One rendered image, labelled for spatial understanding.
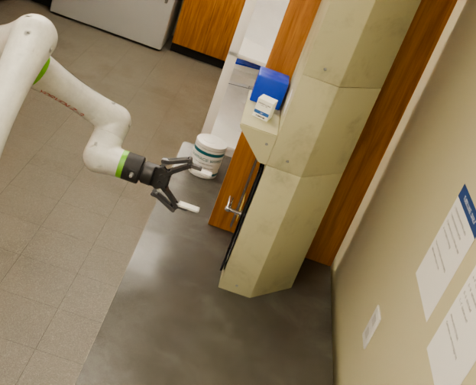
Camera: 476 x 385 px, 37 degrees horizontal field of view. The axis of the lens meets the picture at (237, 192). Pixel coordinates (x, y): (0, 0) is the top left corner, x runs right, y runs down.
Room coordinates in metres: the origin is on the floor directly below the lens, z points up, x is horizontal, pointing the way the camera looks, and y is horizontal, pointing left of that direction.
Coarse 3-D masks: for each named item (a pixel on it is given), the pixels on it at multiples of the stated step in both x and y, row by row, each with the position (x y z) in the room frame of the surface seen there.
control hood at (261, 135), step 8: (248, 96) 2.20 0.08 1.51; (248, 104) 2.13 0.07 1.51; (248, 112) 2.06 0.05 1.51; (248, 120) 2.00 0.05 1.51; (256, 120) 2.02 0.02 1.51; (272, 120) 2.07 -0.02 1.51; (248, 128) 1.95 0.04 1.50; (256, 128) 1.96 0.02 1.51; (264, 128) 1.98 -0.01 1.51; (272, 128) 2.00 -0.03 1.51; (248, 136) 1.95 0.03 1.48; (256, 136) 1.96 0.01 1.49; (264, 136) 1.96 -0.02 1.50; (272, 136) 1.96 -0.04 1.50; (256, 144) 1.96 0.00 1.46; (264, 144) 1.96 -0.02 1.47; (272, 144) 1.96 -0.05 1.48; (256, 152) 1.96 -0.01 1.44; (264, 152) 1.96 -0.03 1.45; (264, 160) 1.96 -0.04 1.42
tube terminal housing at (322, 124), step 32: (288, 96) 2.12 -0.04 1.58; (320, 96) 1.96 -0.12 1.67; (352, 96) 2.02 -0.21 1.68; (288, 128) 1.96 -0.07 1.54; (320, 128) 1.97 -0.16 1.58; (352, 128) 2.07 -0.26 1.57; (288, 160) 1.96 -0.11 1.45; (320, 160) 2.01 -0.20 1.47; (256, 192) 1.96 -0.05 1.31; (288, 192) 1.96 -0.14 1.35; (320, 192) 2.06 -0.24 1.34; (256, 224) 1.96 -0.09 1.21; (288, 224) 1.99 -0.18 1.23; (256, 256) 1.96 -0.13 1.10; (288, 256) 2.05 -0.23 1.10; (224, 288) 1.96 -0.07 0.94; (256, 288) 1.98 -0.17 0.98; (288, 288) 2.10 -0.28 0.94
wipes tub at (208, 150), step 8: (200, 136) 2.72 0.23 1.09; (208, 136) 2.75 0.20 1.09; (216, 136) 2.78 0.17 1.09; (200, 144) 2.67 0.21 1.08; (208, 144) 2.67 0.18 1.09; (216, 144) 2.70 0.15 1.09; (224, 144) 2.73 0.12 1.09; (192, 152) 2.70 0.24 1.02; (200, 152) 2.66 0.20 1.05; (208, 152) 2.66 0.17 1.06; (216, 152) 2.67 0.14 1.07; (224, 152) 2.70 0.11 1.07; (200, 160) 2.66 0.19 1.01; (208, 160) 2.66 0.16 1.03; (216, 160) 2.67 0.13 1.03; (208, 168) 2.66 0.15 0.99; (216, 168) 2.69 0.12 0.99; (200, 176) 2.66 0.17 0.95
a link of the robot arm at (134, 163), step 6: (132, 156) 2.03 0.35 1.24; (138, 156) 2.04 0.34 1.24; (126, 162) 2.01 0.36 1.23; (132, 162) 2.01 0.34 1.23; (138, 162) 2.02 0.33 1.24; (144, 162) 2.05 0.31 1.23; (126, 168) 2.00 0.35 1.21; (132, 168) 2.00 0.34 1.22; (138, 168) 2.00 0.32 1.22; (126, 174) 2.00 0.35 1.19; (132, 174) 1.99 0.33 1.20; (138, 174) 2.00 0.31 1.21; (132, 180) 2.00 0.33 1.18
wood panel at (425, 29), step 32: (320, 0) 2.33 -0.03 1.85; (448, 0) 2.35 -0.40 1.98; (288, 32) 2.32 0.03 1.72; (416, 32) 2.35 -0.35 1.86; (288, 64) 2.33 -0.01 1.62; (416, 64) 2.35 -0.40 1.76; (384, 96) 2.35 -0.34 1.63; (384, 128) 2.35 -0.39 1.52; (352, 160) 2.35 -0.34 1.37; (224, 192) 2.32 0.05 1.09; (352, 192) 2.35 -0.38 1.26; (224, 224) 2.33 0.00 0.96; (320, 224) 2.35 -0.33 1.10; (320, 256) 2.35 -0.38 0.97
